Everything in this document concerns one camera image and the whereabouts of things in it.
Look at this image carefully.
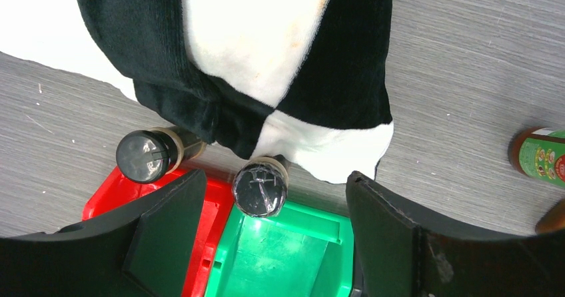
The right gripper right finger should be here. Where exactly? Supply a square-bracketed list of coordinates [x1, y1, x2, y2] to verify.
[346, 171, 564, 296]

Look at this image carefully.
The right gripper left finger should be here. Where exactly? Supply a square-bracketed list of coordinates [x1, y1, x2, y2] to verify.
[1, 170, 207, 296]

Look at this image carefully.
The brown sauce glass bottle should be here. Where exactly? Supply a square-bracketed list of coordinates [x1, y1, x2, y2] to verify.
[535, 199, 564, 234]

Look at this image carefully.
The yellow cap chili sauce bottle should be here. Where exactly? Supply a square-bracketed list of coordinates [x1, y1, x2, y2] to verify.
[508, 127, 564, 188]

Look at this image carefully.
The black plastic bin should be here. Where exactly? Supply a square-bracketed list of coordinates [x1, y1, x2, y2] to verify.
[349, 263, 364, 297]

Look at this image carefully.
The red plastic bin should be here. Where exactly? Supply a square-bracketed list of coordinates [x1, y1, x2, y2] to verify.
[82, 168, 233, 296]

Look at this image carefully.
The red label spice jar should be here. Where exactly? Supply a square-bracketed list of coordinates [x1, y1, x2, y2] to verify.
[115, 126, 207, 184]

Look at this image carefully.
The green plastic bin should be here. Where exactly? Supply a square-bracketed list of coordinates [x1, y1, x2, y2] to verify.
[205, 201, 354, 297]

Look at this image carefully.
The green label spice jar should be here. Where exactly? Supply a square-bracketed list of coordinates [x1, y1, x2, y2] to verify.
[231, 155, 290, 218]

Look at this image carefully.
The black white checkered cloth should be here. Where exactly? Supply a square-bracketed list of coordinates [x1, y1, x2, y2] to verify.
[0, 0, 395, 186]

